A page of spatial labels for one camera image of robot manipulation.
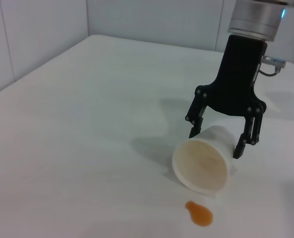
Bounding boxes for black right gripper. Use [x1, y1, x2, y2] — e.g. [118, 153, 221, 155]
[185, 34, 268, 159]

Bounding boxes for right arm cable with connector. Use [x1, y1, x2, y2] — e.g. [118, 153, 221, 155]
[258, 56, 288, 76]

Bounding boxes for orange brown liquid stain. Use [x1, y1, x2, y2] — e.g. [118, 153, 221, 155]
[185, 200, 214, 227]

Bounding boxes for white paper cup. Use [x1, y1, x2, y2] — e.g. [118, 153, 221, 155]
[172, 125, 238, 195]

